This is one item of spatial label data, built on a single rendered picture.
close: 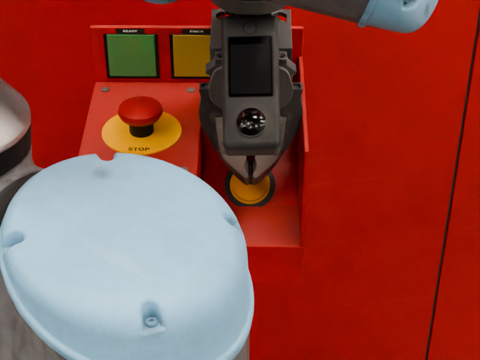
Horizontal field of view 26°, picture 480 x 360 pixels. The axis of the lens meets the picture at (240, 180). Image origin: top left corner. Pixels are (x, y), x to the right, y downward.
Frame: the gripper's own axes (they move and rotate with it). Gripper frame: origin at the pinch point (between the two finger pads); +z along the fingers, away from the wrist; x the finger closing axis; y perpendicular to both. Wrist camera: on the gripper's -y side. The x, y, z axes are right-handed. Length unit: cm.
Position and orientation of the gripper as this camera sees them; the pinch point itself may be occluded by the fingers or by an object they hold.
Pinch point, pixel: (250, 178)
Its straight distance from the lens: 96.3
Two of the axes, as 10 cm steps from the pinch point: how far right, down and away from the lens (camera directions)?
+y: 0.1, -6.7, 7.4
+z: 0.1, 7.4, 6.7
